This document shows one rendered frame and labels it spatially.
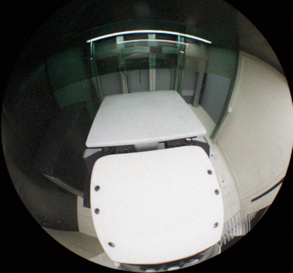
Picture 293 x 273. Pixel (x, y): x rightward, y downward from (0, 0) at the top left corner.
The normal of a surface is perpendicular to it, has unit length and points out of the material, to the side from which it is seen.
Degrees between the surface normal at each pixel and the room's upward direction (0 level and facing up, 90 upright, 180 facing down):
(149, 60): 90
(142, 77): 90
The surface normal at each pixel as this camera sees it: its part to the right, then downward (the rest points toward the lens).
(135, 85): 0.12, 0.67
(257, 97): -0.99, 0.10
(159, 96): -0.03, -0.75
